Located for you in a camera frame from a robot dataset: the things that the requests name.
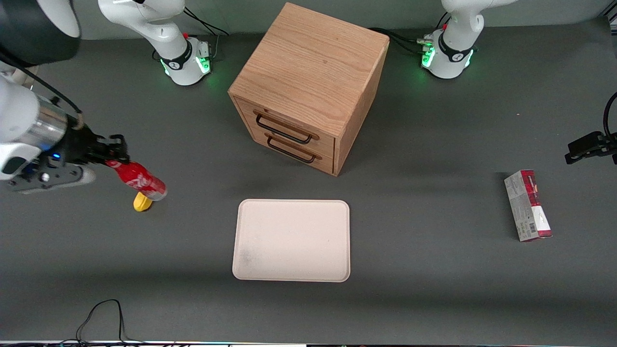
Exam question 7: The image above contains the thin black looped cable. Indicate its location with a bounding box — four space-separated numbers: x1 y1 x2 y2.
58 299 145 346

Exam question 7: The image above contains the red plaid cardboard box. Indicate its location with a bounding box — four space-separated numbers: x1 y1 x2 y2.
504 169 553 242

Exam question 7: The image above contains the small yellow object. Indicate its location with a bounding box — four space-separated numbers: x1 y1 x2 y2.
133 192 154 213

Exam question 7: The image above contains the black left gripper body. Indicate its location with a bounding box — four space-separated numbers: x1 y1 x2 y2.
597 131 617 160

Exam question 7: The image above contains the black right base cable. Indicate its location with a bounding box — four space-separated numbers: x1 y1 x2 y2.
182 7 230 62

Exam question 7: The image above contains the black base cable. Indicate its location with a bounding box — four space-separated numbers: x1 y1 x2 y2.
182 7 230 62
369 12 451 54

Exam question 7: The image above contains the wooden drawer cabinet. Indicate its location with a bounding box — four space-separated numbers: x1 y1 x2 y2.
228 2 390 177

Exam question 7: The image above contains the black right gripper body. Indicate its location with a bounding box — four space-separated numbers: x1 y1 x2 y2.
46 125 102 168

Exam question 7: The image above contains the black drawer handle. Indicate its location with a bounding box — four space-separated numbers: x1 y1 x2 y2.
254 112 315 145
266 135 319 164

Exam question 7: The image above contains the wooden drawer front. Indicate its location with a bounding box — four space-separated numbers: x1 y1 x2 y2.
246 129 335 175
235 98 336 154

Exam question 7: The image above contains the red coke bottle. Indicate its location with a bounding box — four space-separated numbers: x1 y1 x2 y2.
105 159 168 201

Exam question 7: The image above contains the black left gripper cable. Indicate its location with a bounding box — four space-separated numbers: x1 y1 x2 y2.
603 92 617 140

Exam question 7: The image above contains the beige rectangular tray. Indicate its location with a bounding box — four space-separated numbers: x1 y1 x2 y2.
232 199 351 283

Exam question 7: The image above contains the black left base cable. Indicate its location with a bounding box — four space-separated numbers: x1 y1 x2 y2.
369 12 451 54

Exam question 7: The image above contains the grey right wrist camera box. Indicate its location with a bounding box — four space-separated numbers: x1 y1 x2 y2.
6 163 97 195

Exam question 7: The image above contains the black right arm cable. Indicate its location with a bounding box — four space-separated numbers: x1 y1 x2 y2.
0 48 85 127

